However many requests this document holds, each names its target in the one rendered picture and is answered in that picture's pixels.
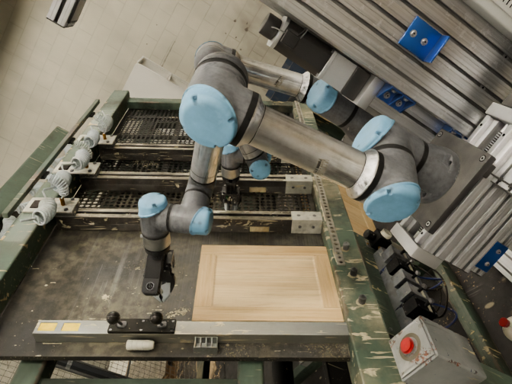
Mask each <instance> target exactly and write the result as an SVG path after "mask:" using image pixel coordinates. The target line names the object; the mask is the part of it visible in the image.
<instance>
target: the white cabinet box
mask: <svg viewBox="0 0 512 384"><path fill-rule="evenodd" d="M188 85H189V82H186V81H185V80H183V79H182V78H180V77H178V76H176V75H175V74H173V73H172V72H169V71H168V70H167V69H164V68H163V67H161V66H160V65H158V64H156V63H154V62H153V61H151V60H150V59H147V58H146V57H144V56H142V57H141V58H140V59H139V60H138V61H137V62H136V64H135V65H134V67H133V70H132V72H131V73H130V76H129V78H128V79H127V81H126V84H125V85H124V87H123V90H122V91H129V92H130V98H170V99H182V96H183V94H184V92H185V91H186V89H187V87H188Z"/></svg>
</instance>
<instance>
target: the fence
mask: <svg viewBox="0 0 512 384"><path fill-rule="evenodd" d="M41 323H58V324H57V326H56V328H55V330H54V331H38V328H39V327H40V324H41ZM64 323H81V324H80V327H79V329H78V331H61V330H62V327H63V325H64ZM108 326H109V323H108V322H107V321H61V320H39V321H38V323H37V326H36V328H35V329H34V332H33V336H34V340H35V341H36V342H127V340H153V341H154V342H155V343H194V341H195V337H218V343H288V344H347V343H348V340H349V336H350V335H349V331H348V327H347V323H346V322H176V327H175V332H174V334H108V333H107V329H108Z"/></svg>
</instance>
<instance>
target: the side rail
mask: <svg viewBox="0 0 512 384"><path fill-rule="evenodd" d="M263 103H264V105H266V106H268V107H270V108H272V109H274V110H277V111H279V112H281V113H292V109H293V103H292V101H263ZM128 104H129V109H148V110H179V108H180V106H181V99H170V98H130V100H129V101H128Z"/></svg>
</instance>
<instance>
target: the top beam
mask: <svg viewBox="0 0 512 384"><path fill-rule="evenodd" d="M129 98H130V92H129V91H119V90H114V92H113V93H112V94H111V96H110V97H109V98H108V99H107V101H106V102H105V103H104V105H103V106H102V107H101V109H100V110H99V111H98V112H97V114H100V115H101V116H104V115H103V114H102V112H101V111H103V112H104V114H108V115H110V116H111V117H112V118H113V120H114V123H113V126H112V127H111V129H110V131H108V132H107V133H106V135H111V134H113V132H114V130H115V129H116V128H117V125H118V124H119V122H120V121H121V119H122V118H123V115H124V114H125V113H126V111H127V109H128V105H127V103H128V99H129ZM91 125H96V126H97V125H98V122H97V121H96V120H94V118H93V119H92V120H91V122H90V123H89V124H88V125H87V127H86V128H85V130H84V131H83V132H82V134H81V135H87V133H88V131H90V130H91V127H90V126H91ZM90 149H91V151H92V159H90V162H95V161H96V160H97V158H98V156H99V155H100V152H99V146H98V145H96V146H95V147H93V148H90ZM78 150H79V149H78V148H76V147H75V144H73V145H72V147H71V148H70V149H69V151H68V152H67V153H66V154H65V156H64V157H63V158H62V160H61V161H60V162H70V161H71V160H72V158H73V157H75V153H76V152H77V151H78ZM71 176H72V181H71V184H70V185H69V195H68V196H65V197H63V198H72V197H74V195H75V193H76V192H77V190H78V189H79V187H80V185H81V180H80V175H79V174H71ZM48 187H51V185H50V182H48V179H46V180H45V182H44V183H43V185H42V186H41V187H40V189H39V190H38V191H37V192H36V193H35V195H34V196H33V197H44V195H43V193H42V190H43V189H44V188H48ZM43 191H44V193H45V194H46V197H49V198H51V197H55V198H60V197H62V196H60V195H59V193H57V192H55V191H54V190H53V189H49V190H43ZM31 218H32V213H22V212H21V213H20V215H19V216H18V217H17V219H16V220H15V221H14V222H13V224H12V225H11V226H10V228H9V229H8V231H7V232H6V233H5V234H4V235H3V237H2V238H1V239H0V315H1V313H2V311H3V309H4V308H5V307H6V305H7V303H8V301H9V300H10V298H11V297H12V295H13V293H14V292H15V290H16V289H17V287H18V285H19V284H20V282H21V281H22V279H23V277H24V275H25V274H26V273H27V271H28V269H29V268H30V266H31V265H32V263H33V261H34V259H35V258H36V256H37V255H38V253H39V252H40V249H41V248H42V247H43V245H44V243H45V242H46V240H47V239H48V237H49V236H50V233H51V232H52V231H53V229H54V227H55V226H56V218H55V217H53V219H52V220H51V221H50V222H48V223H47V224H45V225H44V226H39V225H37V224H36V223H35V222H34V221H33V220H32V221H26V222H20V220H21V219H31Z"/></svg>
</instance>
